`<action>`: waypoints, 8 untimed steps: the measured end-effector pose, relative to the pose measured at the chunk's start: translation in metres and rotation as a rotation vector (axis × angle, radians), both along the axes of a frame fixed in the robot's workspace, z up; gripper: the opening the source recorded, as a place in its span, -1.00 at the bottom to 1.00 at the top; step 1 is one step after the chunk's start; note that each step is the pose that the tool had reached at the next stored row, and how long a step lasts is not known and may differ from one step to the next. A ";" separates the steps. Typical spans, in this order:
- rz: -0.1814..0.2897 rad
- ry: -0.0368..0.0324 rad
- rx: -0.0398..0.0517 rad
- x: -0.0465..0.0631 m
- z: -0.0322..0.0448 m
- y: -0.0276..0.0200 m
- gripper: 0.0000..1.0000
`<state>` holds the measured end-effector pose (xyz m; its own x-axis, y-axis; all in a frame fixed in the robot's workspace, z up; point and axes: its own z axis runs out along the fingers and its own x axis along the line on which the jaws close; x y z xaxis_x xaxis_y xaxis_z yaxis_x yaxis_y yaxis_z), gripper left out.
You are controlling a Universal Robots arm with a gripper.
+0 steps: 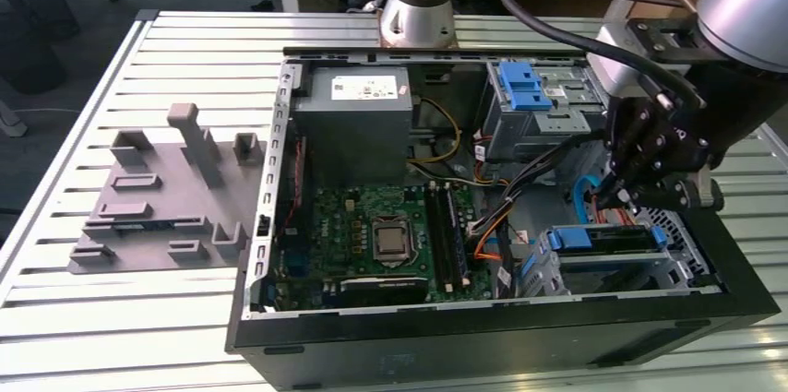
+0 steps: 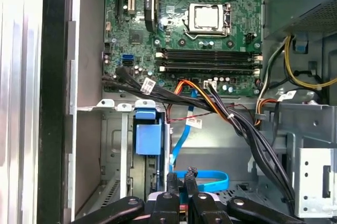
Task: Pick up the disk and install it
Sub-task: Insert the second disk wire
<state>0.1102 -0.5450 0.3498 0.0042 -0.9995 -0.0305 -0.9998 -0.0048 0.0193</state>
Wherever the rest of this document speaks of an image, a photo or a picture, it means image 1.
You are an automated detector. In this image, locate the white stand foot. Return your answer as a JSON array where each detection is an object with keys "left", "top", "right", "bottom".
[{"left": 0, "top": 99, "right": 30, "bottom": 138}]

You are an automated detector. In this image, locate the hard disk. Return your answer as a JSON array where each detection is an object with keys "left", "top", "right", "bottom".
[{"left": 544, "top": 224, "right": 668, "bottom": 255}]

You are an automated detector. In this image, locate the silver CPU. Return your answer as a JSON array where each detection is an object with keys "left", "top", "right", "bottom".
[{"left": 374, "top": 227, "right": 413, "bottom": 258}]

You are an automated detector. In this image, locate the green motherboard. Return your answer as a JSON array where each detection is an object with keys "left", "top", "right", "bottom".
[{"left": 270, "top": 182, "right": 494, "bottom": 313}]

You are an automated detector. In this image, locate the black cable bundle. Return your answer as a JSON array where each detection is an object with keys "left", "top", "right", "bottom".
[{"left": 465, "top": 131, "right": 610, "bottom": 245}]

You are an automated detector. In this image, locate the grey power supply unit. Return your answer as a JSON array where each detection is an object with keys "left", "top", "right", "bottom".
[{"left": 289, "top": 66, "right": 416, "bottom": 185}]

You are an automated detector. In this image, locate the grey parts rack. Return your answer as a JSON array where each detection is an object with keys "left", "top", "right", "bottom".
[{"left": 66, "top": 102, "right": 273, "bottom": 277}]

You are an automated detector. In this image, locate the RAM stick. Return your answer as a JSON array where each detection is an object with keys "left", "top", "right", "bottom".
[{"left": 108, "top": 221, "right": 175, "bottom": 232}]

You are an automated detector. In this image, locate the black PC case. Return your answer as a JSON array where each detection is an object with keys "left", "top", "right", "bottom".
[{"left": 222, "top": 45, "right": 783, "bottom": 391}]

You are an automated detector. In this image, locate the black graphics card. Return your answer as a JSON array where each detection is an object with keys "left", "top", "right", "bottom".
[{"left": 335, "top": 273, "right": 432, "bottom": 306}]

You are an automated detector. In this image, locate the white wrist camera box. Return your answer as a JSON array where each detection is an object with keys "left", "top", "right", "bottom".
[{"left": 585, "top": 25, "right": 685, "bottom": 99}]

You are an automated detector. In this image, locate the metal optical drive cage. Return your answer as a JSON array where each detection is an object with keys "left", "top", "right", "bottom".
[{"left": 481, "top": 59, "right": 617, "bottom": 163}]

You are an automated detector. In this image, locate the CPU socket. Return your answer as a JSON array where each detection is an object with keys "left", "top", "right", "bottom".
[{"left": 367, "top": 214, "right": 421, "bottom": 269}]

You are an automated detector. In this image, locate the small silver wrist camera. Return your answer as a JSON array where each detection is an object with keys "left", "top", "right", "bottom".
[{"left": 693, "top": 169, "right": 727, "bottom": 211}]

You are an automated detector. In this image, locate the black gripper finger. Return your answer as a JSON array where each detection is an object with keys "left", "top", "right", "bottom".
[
  {"left": 593, "top": 96, "right": 676, "bottom": 208},
  {"left": 619, "top": 169, "right": 711, "bottom": 213}
]

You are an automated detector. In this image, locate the blue data wire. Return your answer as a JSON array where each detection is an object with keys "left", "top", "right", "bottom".
[{"left": 572, "top": 171, "right": 604, "bottom": 228}]

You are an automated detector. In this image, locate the black mesh bin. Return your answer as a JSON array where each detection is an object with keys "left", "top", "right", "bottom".
[{"left": 0, "top": 0, "right": 103, "bottom": 93}]

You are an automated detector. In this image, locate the black RAM slot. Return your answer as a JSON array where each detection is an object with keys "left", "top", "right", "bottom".
[{"left": 426, "top": 184, "right": 454, "bottom": 291}]

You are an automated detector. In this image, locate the blue plastic drive latch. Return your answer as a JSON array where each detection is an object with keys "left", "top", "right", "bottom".
[{"left": 498, "top": 62, "right": 554, "bottom": 112}]

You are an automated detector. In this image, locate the yellow wire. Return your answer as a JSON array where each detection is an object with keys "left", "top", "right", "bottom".
[{"left": 406, "top": 95, "right": 465, "bottom": 165}]

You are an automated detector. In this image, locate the orange wire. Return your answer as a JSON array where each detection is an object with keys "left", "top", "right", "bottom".
[{"left": 472, "top": 207, "right": 516, "bottom": 264}]

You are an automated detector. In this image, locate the metal disk bay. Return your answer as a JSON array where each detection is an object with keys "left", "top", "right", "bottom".
[{"left": 529, "top": 220, "right": 709, "bottom": 299}]

